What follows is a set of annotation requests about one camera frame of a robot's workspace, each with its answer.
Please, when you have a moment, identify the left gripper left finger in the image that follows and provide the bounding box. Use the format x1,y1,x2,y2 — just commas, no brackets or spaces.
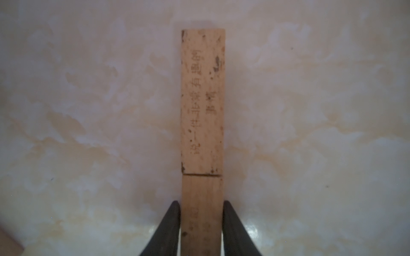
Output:
140,201,180,256

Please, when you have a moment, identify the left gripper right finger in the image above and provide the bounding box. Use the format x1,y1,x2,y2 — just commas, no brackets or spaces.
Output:
222,201,261,256

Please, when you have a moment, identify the natural wood block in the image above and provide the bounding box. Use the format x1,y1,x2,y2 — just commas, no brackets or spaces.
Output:
180,175,224,256
180,28,226,176
0,228,24,256

